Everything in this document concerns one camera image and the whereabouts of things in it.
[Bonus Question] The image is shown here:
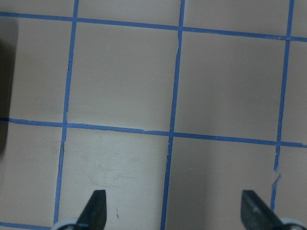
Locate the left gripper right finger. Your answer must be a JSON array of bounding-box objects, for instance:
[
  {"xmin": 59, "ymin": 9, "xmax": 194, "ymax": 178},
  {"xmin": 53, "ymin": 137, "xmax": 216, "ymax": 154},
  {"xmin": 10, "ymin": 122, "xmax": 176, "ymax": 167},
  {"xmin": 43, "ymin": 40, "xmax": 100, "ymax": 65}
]
[{"xmin": 241, "ymin": 190, "xmax": 287, "ymax": 230}]

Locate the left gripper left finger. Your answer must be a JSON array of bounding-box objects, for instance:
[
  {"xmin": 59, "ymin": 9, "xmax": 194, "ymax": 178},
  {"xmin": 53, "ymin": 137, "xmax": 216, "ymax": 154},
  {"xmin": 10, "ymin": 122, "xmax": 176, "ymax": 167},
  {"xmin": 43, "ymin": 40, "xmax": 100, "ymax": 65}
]
[{"xmin": 76, "ymin": 190, "xmax": 106, "ymax": 230}]

